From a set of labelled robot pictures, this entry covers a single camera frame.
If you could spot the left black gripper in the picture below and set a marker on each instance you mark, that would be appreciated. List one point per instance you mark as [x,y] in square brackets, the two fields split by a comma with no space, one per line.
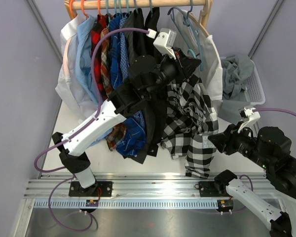
[187,65]

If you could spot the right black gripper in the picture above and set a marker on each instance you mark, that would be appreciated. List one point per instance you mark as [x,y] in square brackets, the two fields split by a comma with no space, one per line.
[226,140]

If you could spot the black white checked shirt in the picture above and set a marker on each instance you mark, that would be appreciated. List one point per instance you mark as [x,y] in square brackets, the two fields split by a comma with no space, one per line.
[191,119]

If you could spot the grey button shirt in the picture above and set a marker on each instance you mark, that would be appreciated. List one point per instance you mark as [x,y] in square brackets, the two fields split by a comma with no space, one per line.
[236,70]

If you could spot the teal plastic hanger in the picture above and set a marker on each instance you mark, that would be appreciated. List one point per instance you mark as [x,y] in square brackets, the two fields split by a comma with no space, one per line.
[191,52]

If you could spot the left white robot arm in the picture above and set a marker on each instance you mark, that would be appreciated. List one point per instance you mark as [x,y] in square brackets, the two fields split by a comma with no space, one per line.
[146,77]

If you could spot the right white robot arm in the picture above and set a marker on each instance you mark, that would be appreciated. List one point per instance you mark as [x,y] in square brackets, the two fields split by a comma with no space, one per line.
[270,150]

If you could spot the white t-shirt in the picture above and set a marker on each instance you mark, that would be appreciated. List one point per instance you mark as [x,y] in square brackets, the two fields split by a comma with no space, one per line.
[189,36]

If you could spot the blue checked shirt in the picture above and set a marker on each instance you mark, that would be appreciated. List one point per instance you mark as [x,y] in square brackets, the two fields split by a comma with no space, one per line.
[124,65]

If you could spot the dark grey pinstripe shirt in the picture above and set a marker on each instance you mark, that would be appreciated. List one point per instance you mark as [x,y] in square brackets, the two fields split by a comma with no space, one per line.
[137,47]

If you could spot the blue striped shirt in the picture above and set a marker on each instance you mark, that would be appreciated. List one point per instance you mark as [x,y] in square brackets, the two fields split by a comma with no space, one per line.
[135,137]

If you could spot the red black plaid shirt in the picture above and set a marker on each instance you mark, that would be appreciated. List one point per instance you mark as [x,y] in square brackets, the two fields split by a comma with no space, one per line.
[99,30]

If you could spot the light blue shirt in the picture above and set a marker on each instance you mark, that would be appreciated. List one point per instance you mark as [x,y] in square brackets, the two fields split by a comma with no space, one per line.
[83,67]

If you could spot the orange hanger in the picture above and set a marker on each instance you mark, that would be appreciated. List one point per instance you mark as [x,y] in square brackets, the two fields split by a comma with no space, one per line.
[73,13]
[99,7]
[83,9]

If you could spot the white dress shirt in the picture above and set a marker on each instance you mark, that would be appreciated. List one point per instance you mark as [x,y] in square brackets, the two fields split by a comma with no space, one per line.
[68,88]

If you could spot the wooden rack right leg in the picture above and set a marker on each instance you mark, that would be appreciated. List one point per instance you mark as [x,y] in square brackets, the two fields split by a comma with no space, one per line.
[204,13]

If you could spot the wooden rack leg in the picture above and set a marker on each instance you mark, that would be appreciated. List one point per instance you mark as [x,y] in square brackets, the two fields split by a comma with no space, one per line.
[204,13]
[66,3]

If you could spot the wooden rack left leg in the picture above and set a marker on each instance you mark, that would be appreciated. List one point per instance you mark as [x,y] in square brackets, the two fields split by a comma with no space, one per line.
[66,3]

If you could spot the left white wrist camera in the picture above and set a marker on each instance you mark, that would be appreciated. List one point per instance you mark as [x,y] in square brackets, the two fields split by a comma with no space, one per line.
[163,41]

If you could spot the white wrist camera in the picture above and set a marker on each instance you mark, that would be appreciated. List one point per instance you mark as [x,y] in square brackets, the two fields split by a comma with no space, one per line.
[248,118]
[163,41]

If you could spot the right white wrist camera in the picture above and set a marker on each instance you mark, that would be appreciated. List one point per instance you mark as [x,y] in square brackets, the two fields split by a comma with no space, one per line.
[248,118]

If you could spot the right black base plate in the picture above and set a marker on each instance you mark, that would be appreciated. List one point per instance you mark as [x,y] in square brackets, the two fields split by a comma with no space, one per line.
[207,189]

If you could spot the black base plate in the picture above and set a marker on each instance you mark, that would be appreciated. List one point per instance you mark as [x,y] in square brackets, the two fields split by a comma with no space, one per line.
[102,188]
[207,189]

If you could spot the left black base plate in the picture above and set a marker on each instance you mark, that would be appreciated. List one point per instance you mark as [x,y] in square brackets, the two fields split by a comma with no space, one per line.
[102,188]

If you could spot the wooden clothes rail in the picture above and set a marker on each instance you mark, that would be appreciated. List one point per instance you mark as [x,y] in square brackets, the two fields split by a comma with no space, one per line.
[112,4]

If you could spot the aluminium mounting rail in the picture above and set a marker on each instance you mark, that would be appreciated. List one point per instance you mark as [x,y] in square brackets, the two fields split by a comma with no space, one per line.
[150,186]

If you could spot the slotted cable duct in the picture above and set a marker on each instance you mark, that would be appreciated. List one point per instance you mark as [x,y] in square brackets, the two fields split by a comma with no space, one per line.
[129,204]

